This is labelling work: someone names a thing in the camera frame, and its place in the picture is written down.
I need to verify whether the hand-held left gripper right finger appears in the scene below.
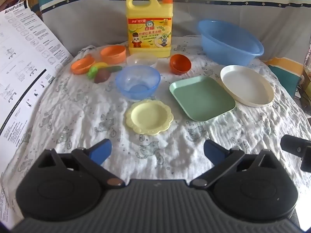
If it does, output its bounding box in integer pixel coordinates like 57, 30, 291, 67
190, 139, 280, 190

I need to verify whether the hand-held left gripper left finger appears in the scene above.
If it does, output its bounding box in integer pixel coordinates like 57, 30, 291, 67
38, 138, 125, 189

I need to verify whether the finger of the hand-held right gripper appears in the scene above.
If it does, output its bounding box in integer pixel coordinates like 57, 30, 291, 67
280, 134, 311, 173

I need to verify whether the green square plate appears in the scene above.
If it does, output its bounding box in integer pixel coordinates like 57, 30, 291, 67
169, 76, 237, 122

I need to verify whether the yellow scalloped plate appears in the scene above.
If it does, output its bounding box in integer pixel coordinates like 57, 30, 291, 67
125, 100, 174, 136

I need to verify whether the white round plate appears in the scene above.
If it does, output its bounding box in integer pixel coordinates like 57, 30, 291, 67
220, 65, 275, 108

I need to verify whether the translucent blue bowl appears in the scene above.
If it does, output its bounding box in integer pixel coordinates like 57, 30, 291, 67
115, 65, 161, 102

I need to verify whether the dark orange bowl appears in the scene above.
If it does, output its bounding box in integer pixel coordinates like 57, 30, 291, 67
169, 54, 192, 76

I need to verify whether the clear plastic bowl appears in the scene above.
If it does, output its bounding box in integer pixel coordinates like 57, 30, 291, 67
126, 52, 158, 68

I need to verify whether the white cat-printed blanket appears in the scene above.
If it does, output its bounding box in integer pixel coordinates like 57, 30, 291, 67
0, 37, 311, 224

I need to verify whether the teal yellow striped cloth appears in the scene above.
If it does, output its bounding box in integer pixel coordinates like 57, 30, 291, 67
265, 57, 304, 96

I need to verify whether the brown toy fruit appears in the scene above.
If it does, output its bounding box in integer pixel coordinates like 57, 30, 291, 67
94, 68, 111, 84

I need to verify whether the yellow toy banana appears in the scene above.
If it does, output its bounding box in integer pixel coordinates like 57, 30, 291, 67
90, 62, 108, 72

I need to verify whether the shallow light orange dish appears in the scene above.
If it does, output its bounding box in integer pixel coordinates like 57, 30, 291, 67
71, 56, 96, 75

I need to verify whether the tall light orange cup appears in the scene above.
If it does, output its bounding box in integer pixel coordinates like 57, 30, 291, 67
100, 45, 127, 64

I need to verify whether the large blue plastic basin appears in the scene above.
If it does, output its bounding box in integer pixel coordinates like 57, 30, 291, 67
197, 19, 265, 67

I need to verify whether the white instruction sheet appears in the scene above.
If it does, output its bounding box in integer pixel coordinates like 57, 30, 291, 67
0, 1, 74, 136

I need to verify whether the yellow detergent bottle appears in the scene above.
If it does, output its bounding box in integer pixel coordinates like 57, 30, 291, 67
126, 0, 174, 58

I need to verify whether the teal grey star-trimmed cloth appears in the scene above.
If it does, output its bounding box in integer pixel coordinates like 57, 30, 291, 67
36, 0, 311, 54

